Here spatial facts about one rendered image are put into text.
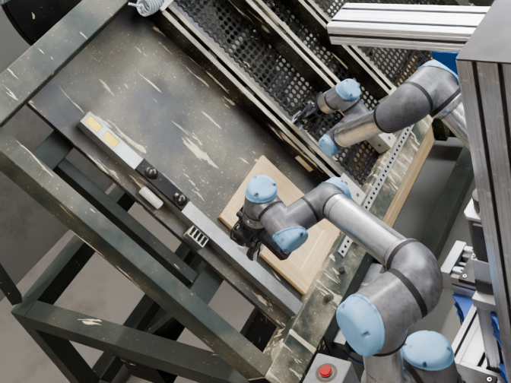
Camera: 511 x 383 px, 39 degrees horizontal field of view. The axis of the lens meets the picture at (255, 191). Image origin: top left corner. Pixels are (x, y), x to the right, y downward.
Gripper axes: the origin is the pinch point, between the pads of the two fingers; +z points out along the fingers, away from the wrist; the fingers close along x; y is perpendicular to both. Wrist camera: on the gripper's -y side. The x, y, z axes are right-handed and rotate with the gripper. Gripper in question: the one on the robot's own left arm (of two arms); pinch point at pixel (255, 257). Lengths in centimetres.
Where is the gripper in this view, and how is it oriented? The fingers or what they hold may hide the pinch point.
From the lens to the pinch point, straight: 203.4
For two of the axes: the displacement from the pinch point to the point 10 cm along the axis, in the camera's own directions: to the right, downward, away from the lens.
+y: -8.3, -5.1, 2.4
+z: -0.9, 5.5, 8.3
